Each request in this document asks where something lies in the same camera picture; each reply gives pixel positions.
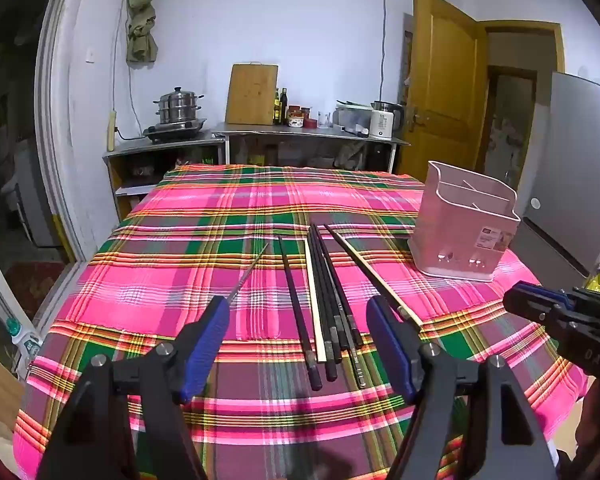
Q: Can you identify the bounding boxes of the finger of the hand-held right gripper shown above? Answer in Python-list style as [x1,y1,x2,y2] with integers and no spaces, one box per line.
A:
[503,289,561,322]
[514,282,577,309]

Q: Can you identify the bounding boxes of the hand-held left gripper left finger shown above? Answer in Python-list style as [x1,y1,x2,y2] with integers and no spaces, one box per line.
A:
[35,295,231,480]

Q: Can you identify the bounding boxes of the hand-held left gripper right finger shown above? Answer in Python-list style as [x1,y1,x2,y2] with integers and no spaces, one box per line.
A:
[365,295,561,480]

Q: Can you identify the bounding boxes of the thin metal chopstick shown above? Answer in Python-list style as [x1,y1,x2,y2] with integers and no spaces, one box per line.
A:
[227,243,270,302]

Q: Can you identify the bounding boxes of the pink plastic utensil holder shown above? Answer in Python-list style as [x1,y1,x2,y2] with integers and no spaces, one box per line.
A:
[407,160,522,281]

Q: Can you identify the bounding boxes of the pink plaid tablecloth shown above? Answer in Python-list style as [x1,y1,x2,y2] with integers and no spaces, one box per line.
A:
[12,164,590,480]

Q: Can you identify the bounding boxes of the grey refrigerator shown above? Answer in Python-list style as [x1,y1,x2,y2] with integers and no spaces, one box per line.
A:
[522,71,600,277]

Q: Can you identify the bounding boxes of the green capped bottle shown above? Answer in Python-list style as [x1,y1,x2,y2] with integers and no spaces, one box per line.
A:
[5,317,44,362]

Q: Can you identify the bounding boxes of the low metal shelf unit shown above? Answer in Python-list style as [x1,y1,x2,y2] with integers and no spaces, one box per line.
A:
[103,132,227,222]

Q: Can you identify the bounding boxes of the gas stove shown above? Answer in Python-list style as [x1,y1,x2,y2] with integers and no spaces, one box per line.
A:
[142,117,209,144]

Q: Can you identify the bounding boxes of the white electric kettle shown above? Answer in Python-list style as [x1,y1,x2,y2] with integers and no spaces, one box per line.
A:
[368,100,406,140]

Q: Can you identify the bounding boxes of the yellow wooden door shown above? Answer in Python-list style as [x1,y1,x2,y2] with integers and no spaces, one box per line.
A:
[396,0,489,184]

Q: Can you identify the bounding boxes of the white dish container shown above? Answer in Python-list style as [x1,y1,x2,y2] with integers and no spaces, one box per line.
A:
[332,101,374,134]

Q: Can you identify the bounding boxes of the white appliance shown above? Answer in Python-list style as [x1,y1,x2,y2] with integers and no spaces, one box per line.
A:
[0,142,58,248]

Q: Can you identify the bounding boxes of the steel steamer pot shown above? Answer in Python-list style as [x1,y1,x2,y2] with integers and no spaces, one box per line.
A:
[153,86,205,126]

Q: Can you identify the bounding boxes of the red seasoning jars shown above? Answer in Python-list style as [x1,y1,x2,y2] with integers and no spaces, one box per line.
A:
[287,104,319,129]

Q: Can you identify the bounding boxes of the dark oil bottles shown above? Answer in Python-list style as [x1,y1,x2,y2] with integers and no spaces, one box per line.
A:
[272,87,290,126]

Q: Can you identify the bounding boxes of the wooden cutting board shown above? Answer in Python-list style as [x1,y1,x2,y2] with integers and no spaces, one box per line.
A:
[225,63,280,126]

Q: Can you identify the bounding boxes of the hanging green cloth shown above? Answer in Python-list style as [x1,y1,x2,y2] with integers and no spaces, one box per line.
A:
[126,0,160,65]

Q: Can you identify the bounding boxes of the yellow door frame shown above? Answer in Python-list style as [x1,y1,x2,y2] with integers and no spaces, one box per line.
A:
[476,19,566,191]

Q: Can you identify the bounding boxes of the wall cable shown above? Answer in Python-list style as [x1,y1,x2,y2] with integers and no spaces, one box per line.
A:
[380,0,388,104]

